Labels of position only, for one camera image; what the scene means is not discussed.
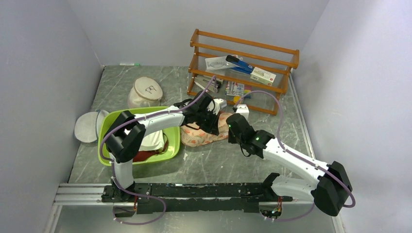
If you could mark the floral mesh laundry bag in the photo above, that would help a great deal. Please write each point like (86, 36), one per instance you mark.
(194, 138)

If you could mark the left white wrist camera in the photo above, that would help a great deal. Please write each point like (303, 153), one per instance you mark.
(217, 105)

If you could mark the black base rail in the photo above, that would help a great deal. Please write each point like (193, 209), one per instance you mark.
(180, 197)

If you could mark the dark red garment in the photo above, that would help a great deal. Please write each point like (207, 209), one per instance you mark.
(144, 155)

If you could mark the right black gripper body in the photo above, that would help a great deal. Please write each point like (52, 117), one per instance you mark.
(233, 139)

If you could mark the coloured marker pack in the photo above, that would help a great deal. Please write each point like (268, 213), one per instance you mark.
(237, 89)

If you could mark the green plastic basin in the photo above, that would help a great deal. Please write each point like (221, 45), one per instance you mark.
(173, 135)

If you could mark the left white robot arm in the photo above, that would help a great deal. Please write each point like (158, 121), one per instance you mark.
(125, 135)

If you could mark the blue stapler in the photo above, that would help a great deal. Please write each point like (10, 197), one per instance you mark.
(240, 65)

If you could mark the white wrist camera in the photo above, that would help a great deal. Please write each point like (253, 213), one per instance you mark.
(217, 105)
(243, 110)

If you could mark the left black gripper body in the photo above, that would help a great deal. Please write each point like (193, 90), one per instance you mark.
(206, 120)

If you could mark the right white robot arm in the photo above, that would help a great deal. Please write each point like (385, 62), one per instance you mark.
(326, 185)

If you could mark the orange wooden shelf rack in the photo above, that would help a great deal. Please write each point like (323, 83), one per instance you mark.
(278, 60)

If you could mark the white garment in basin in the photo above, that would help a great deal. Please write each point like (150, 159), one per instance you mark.
(153, 142)

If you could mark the white green marker pen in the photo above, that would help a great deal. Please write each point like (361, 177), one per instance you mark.
(129, 64)

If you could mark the white staples box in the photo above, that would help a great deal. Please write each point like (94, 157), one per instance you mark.
(262, 76)

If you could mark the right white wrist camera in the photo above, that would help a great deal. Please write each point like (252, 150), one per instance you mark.
(243, 110)

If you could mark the grey black stapler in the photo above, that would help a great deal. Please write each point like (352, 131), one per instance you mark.
(212, 85)

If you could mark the white plastic packet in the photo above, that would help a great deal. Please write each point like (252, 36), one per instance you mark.
(218, 63)

